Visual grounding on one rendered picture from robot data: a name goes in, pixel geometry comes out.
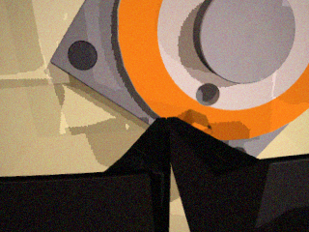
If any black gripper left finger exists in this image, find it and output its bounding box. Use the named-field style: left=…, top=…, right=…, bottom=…
left=0, top=117, right=170, bottom=232

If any orange round plate with pale centre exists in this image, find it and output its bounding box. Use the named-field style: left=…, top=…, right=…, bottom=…
left=117, top=0, right=309, bottom=140

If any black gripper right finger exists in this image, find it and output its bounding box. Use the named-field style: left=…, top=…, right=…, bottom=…
left=166, top=116, right=309, bottom=232

